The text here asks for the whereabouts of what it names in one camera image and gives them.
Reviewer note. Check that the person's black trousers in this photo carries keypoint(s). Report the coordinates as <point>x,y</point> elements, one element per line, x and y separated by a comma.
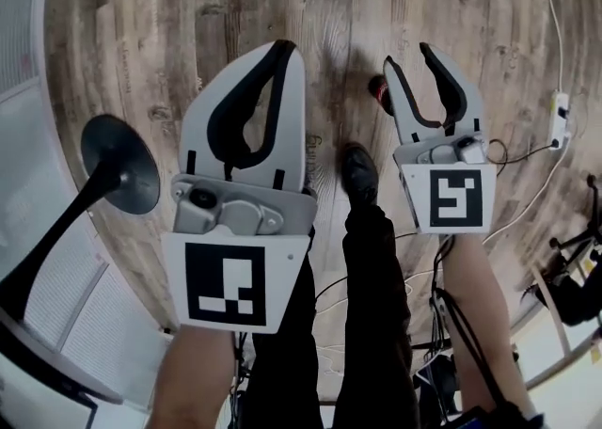
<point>371,300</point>

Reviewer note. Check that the pale wooden frame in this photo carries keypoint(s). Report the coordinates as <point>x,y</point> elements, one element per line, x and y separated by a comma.
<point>559,323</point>

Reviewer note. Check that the person's left forearm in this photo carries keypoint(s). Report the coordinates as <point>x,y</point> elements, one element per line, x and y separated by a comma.
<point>193,380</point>

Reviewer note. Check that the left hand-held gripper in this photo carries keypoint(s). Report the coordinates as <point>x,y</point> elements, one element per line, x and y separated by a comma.
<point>226,286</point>

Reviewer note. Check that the white power strip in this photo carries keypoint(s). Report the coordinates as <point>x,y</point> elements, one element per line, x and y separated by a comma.
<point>559,121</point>

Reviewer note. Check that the person's right forearm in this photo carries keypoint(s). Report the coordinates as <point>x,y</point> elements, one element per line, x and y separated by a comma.
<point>480,286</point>

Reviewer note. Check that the round black marble table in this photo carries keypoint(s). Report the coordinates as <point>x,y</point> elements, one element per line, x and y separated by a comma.
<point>117,159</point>

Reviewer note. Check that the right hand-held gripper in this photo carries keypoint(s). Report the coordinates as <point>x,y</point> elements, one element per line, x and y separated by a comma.
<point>456,201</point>

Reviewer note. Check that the person's black shoe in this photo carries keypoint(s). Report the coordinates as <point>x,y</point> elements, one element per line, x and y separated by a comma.
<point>359,178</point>

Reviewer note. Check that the black swivel chair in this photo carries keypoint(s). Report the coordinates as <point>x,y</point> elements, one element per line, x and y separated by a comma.
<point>578,295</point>

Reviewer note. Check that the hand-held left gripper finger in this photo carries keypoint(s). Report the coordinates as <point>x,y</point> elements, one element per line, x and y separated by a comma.
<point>289,135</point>

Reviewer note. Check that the dark cola bottle red cap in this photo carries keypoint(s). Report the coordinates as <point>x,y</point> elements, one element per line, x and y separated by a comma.
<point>378,88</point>

